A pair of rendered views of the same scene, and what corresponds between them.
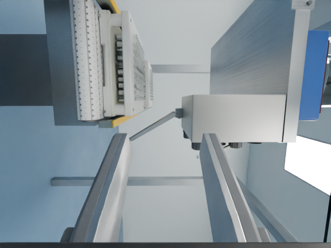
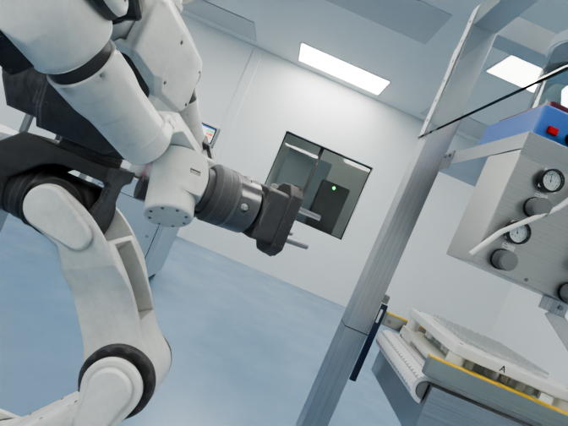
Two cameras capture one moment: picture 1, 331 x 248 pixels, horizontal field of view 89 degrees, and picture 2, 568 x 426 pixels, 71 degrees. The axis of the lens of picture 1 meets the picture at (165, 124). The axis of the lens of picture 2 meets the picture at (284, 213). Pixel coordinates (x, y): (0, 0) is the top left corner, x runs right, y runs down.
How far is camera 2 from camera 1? 73 cm
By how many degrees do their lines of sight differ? 97
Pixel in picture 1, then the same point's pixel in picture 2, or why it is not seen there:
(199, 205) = not seen: outside the picture
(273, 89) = not seen: hidden behind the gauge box
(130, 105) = (449, 340)
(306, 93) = (516, 129)
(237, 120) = (481, 206)
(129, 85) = (438, 332)
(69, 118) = (414, 414)
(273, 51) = not seen: hidden behind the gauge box
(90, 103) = (410, 369)
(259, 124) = (494, 180)
